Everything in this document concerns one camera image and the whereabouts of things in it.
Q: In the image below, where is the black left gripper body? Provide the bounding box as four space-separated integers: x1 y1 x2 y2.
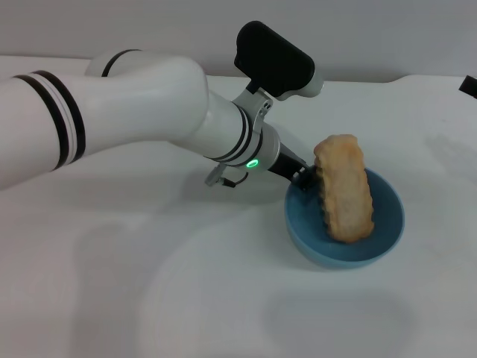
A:
266 143 309 180

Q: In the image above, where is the orange striped bread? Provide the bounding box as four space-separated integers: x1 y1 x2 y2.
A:
312 134 376 244

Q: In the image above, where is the blue bowl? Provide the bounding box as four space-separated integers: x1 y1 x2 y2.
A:
285 166 405 270

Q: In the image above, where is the silver camera mounting bracket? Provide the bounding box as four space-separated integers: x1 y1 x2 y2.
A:
230 87 273 130

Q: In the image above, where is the grey plug with black cable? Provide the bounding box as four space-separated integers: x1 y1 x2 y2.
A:
203 166 249 187

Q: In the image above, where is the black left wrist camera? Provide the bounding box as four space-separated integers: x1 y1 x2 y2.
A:
233 20 324 101

